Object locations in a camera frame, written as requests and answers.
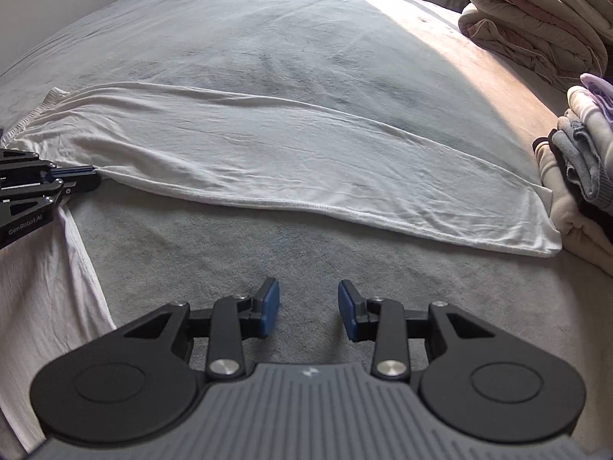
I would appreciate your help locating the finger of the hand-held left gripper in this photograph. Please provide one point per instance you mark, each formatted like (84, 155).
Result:
(84, 182)
(72, 171)

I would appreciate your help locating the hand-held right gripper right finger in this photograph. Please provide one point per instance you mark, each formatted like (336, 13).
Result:
(348, 309)

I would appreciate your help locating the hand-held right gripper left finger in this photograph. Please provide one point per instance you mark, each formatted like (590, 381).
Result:
(270, 306)

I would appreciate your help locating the white pants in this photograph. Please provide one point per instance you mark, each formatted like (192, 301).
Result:
(287, 153)

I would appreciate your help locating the folded black garment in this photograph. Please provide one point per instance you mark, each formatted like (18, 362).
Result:
(596, 213)

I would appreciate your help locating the folded grey sweater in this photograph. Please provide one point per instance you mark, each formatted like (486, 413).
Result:
(577, 158)

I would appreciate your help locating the folded cream garment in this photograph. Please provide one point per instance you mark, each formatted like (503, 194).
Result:
(586, 115)

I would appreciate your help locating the folded purple garment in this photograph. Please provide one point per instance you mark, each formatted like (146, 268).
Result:
(601, 93)

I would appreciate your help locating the folded beige and pink quilt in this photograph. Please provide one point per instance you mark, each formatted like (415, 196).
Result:
(531, 24)

